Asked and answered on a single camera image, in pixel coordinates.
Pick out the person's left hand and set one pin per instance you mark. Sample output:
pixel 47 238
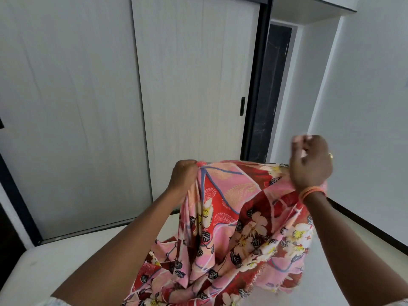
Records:
pixel 182 178

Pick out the black baseboard strip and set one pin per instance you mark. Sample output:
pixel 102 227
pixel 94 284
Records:
pixel 369 224

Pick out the white mattress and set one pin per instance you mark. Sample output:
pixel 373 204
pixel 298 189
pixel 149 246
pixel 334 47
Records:
pixel 38 267

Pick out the person's right hand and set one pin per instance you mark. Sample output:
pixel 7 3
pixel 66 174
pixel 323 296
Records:
pixel 314 170

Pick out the white overhead cabinet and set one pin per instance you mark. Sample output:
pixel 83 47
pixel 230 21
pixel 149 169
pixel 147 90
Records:
pixel 309 7

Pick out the orange bangle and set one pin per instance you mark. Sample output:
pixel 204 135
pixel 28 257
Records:
pixel 310 191

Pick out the white shirt sleeve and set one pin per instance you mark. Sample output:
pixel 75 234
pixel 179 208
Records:
pixel 398 302
pixel 52 302

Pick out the pink red floral cloth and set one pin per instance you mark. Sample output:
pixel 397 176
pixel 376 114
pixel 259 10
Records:
pixel 236 232

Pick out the person's left forearm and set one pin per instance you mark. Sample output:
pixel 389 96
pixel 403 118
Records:
pixel 121 248

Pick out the dark room door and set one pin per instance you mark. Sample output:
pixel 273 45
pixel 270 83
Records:
pixel 271 92

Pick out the person's right fingers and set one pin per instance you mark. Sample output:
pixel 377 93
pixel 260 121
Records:
pixel 304 146

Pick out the white wood-grain wardrobe door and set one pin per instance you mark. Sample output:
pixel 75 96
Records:
pixel 194 92
pixel 70 117

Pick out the person's right forearm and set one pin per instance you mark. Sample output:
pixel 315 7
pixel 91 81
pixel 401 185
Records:
pixel 353 251

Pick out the black wardrobe frame post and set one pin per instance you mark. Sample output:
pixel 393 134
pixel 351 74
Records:
pixel 256 76

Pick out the person's left fingers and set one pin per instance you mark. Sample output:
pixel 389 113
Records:
pixel 191 170

